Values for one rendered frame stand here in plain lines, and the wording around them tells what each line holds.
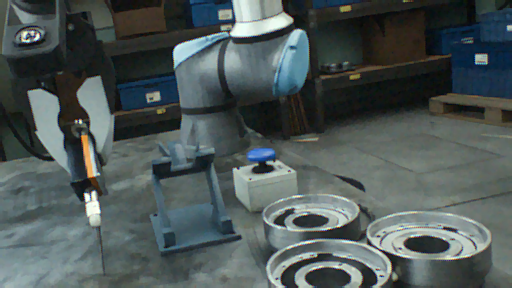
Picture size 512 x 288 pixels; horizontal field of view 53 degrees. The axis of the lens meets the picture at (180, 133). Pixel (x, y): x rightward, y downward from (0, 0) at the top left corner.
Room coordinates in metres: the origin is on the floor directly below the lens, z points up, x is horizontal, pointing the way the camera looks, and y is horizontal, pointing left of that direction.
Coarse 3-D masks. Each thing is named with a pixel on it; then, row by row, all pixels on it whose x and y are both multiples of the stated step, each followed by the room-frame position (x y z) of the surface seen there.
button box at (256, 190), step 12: (240, 168) 0.71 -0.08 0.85; (252, 168) 0.69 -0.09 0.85; (276, 168) 0.69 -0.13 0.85; (288, 168) 0.68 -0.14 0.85; (240, 180) 0.68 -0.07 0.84; (252, 180) 0.65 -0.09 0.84; (264, 180) 0.65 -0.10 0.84; (276, 180) 0.66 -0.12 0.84; (288, 180) 0.66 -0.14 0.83; (240, 192) 0.69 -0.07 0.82; (252, 192) 0.65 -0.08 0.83; (264, 192) 0.65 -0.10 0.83; (276, 192) 0.65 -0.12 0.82; (288, 192) 0.66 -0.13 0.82; (252, 204) 0.65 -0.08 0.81; (264, 204) 0.65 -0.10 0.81
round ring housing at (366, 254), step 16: (320, 240) 0.45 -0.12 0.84; (336, 240) 0.45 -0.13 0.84; (272, 256) 0.44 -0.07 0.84; (288, 256) 0.45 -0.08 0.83; (304, 256) 0.45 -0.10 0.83; (352, 256) 0.43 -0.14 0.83; (368, 256) 0.43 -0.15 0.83; (384, 256) 0.40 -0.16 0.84; (272, 272) 0.42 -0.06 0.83; (304, 272) 0.42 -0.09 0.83; (320, 272) 0.42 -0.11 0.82; (336, 272) 0.42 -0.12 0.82; (352, 272) 0.41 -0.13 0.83; (384, 272) 0.40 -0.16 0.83
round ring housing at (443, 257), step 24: (384, 216) 0.49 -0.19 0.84; (408, 216) 0.49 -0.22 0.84; (432, 216) 0.48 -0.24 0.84; (456, 216) 0.46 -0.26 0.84; (408, 240) 0.46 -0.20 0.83; (432, 240) 0.45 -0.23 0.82; (456, 240) 0.44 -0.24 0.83; (480, 240) 0.43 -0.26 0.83; (408, 264) 0.40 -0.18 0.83; (432, 264) 0.39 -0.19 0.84; (456, 264) 0.39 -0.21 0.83; (480, 264) 0.39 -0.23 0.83
